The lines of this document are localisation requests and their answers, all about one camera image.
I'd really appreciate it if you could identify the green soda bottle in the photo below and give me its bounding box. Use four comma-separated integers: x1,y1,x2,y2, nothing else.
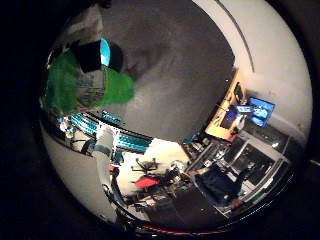
42,48,136,116

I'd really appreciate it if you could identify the blue bowl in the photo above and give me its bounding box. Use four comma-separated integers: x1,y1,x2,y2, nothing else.
99,37,124,73

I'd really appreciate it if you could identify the teal slotted rack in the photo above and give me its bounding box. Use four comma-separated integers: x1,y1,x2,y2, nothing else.
69,111,152,154

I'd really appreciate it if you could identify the red plastic item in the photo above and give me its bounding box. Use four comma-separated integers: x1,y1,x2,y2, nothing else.
133,175,162,190

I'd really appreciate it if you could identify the wooden desk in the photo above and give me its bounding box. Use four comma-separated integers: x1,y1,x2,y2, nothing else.
204,67,250,142

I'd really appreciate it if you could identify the person in dark clothes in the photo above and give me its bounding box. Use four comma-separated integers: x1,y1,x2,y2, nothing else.
193,165,246,210

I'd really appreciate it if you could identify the blue lit monitor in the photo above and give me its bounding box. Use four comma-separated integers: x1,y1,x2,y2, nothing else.
247,96,277,128

